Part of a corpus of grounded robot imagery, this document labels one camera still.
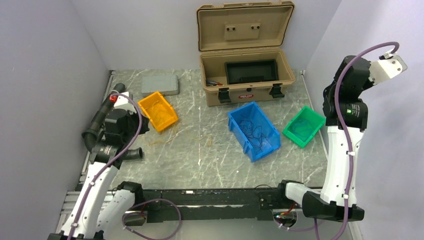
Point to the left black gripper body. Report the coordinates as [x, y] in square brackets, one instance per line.
[134, 121]

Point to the orange plastic bin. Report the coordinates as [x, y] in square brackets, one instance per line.
[159, 112]

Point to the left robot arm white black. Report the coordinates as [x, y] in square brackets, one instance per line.
[110, 133]

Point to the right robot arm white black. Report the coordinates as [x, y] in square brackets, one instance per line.
[346, 120]

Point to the grey plastic case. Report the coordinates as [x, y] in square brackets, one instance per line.
[167, 85]

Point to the screwdrivers in toolbox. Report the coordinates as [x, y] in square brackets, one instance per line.
[213, 83]

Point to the black tray in toolbox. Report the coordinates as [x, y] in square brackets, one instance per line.
[243, 72]

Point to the blue plastic bin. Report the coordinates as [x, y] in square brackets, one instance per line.
[254, 131]

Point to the tan open toolbox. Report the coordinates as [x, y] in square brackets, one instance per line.
[237, 32]

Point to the green plastic bin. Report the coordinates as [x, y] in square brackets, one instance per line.
[304, 126]

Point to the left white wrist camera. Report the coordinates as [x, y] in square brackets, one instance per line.
[120, 102]

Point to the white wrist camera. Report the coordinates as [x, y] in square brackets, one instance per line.
[120, 102]
[387, 67]

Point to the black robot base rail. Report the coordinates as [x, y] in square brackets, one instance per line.
[160, 205]

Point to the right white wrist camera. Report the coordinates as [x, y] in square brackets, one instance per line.
[387, 67]

